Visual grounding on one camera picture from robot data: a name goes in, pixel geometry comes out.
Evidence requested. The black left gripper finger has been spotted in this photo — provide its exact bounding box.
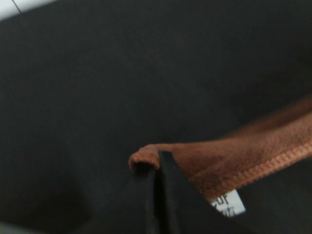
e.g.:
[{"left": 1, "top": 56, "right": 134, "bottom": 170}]
[{"left": 159, "top": 151, "right": 251, "bottom": 234}]

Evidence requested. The brown microfibre towel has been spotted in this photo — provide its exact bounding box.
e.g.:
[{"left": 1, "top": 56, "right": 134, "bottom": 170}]
[{"left": 129, "top": 96, "right": 312, "bottom": 200}]

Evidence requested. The black fabric table mat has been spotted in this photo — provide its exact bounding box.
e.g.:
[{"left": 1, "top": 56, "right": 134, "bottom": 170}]
[{"left": 0, "top": 0, "right": 312, "bottom": 234}]

